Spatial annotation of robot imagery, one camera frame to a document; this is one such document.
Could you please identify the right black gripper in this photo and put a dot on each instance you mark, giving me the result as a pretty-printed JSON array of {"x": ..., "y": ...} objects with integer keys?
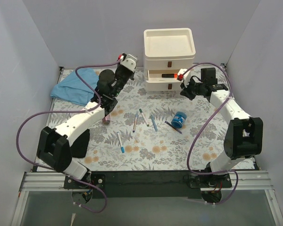
[{"x": 187, "y": 89}]

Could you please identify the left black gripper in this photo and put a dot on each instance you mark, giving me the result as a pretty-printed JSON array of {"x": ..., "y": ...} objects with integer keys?
[{"x": 123, "y": 71}]

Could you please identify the black orange highlighter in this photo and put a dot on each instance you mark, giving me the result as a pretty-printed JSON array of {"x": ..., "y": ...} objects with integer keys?
[{"x": 169, "y": 75}]

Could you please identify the purple slim marker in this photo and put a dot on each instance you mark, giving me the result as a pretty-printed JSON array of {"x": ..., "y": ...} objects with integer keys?
[{"x": 135, "y": 121}]

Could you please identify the green-capped white marker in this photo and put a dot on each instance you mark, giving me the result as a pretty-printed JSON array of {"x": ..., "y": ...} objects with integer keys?
[{"x": 144, "y": 117}]

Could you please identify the white drawer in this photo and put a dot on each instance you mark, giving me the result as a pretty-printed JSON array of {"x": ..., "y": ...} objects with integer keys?
[{"x": 154, "y": 81}]

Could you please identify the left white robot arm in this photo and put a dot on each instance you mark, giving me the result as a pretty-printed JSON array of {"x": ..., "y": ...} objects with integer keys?
[{"x": 61, "y": 146}]

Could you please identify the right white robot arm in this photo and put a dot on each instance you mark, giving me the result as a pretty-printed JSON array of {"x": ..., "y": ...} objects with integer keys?
[{"x": 243, "y": 139}]

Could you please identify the pink-capped clear tube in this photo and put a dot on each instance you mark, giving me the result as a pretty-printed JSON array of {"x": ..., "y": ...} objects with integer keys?
[{"x": 106, "y": 120}]

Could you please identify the blue cloth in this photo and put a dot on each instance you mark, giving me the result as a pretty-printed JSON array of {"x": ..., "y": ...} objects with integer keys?
[{"x": 73, "y": 90}]

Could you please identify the blue round jar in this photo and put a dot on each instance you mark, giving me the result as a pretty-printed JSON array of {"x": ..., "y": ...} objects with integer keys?
[{"x": 179, "y": 119}]

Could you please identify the white three-drawer organizer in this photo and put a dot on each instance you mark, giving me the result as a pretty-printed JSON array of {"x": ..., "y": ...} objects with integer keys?
[{"x": 168, "y": 49}]

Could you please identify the blue marker pen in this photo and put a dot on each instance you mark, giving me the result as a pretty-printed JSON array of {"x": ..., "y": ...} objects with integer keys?
[{"x": 153, "y": 122}]

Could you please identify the purple pen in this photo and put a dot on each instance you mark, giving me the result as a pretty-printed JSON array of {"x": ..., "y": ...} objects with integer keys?
[{"x": 173, "y": 127}]

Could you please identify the floral table mat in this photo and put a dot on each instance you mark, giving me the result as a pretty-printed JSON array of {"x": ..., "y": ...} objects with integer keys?
[{"x": 201, "y": 140}]

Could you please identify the white marker blue cap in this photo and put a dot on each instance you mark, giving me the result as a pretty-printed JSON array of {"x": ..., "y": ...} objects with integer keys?
[{"x": 120, "y": 142}]

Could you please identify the black cloth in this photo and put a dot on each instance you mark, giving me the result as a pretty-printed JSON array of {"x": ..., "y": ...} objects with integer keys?
[{"x": 80, "y": 145}]

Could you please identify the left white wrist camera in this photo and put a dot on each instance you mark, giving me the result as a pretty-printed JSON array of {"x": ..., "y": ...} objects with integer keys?
[{"x": 129, "y": 61}]

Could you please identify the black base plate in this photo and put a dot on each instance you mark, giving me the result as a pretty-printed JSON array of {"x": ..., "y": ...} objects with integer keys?
[{"x": 163, "y": 183}]

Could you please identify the aluminium front rail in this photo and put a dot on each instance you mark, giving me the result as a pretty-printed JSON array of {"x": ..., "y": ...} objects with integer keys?
[{"x": 146, "y": 198}]

